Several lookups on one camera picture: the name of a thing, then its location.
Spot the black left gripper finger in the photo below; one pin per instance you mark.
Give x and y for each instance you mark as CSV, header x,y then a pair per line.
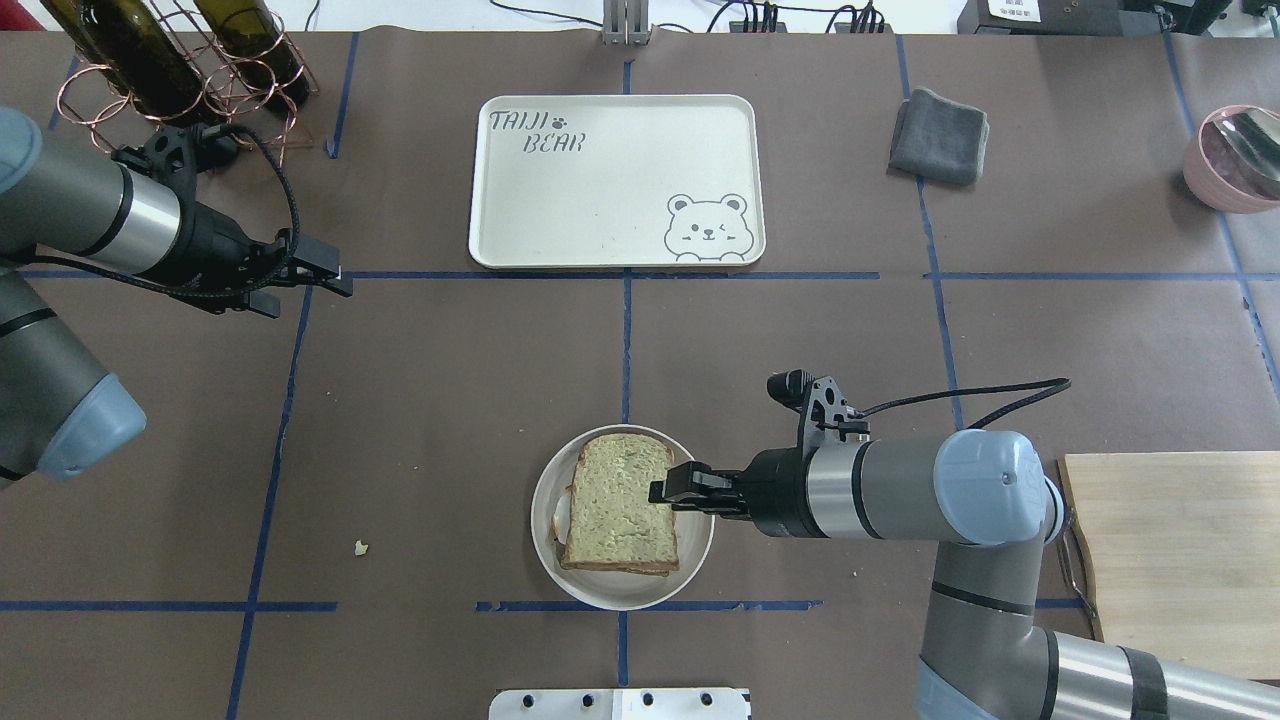
x,y
340,284
315,261

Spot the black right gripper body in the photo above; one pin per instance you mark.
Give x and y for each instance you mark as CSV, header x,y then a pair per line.
x,y
776,492

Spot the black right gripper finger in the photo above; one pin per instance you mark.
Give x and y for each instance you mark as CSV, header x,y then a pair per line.
x,y
697,477
719,501

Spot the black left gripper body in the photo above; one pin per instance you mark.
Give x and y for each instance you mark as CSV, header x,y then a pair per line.
x,y
207,244

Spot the bread slice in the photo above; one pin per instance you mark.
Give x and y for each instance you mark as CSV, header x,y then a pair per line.
x,y
560,527
613,524

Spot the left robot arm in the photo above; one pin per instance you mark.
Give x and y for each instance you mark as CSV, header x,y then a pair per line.
x,y
92,241

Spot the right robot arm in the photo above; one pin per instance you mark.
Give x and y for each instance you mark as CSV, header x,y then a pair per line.
x,y
983,497

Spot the cream bear serving tray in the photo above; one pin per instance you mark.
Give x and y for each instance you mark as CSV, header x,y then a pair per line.
x,y
606,181

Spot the white round plate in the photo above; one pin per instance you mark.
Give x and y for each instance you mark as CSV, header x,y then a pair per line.
x,y
614,590

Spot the green wine bottle middle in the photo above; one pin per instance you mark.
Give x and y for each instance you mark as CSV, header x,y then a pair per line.
x,y
248,32

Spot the green wine bottle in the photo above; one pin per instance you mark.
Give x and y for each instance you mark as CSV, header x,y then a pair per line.
x,y
126,37
248,32

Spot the green wine bottle front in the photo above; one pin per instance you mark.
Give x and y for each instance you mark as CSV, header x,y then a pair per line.
x,y
126,37

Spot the white mounting plate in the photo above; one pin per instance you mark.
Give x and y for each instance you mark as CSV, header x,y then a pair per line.
x,y
623,703

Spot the metal tongs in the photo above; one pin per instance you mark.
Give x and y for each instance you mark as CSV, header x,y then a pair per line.
x,y
1070,553

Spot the grey folded cloth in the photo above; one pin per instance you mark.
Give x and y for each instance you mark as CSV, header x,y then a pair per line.
x,y
939,139

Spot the wooden cutting board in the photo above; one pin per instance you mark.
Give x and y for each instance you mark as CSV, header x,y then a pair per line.
x,y
1181,554

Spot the pink bowl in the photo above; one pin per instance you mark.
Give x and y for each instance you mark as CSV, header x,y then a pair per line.
x,y
1210,173

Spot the metal spoon in bowl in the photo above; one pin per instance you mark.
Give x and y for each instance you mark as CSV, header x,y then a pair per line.
x,y
1251,137

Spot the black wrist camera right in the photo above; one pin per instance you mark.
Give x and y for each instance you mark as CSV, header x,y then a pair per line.
x,y
823,411

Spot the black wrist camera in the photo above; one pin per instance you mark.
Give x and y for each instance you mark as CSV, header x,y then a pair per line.
x,y
823,411
176,157

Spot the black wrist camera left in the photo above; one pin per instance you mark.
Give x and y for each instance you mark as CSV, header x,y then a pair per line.
x,y
176,157

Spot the copper wire bottle rack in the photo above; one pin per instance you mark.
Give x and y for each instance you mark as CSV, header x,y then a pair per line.
x,y
89,100

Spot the aluminium frame post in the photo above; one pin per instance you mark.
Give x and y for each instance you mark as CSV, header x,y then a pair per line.
x,y
626,23

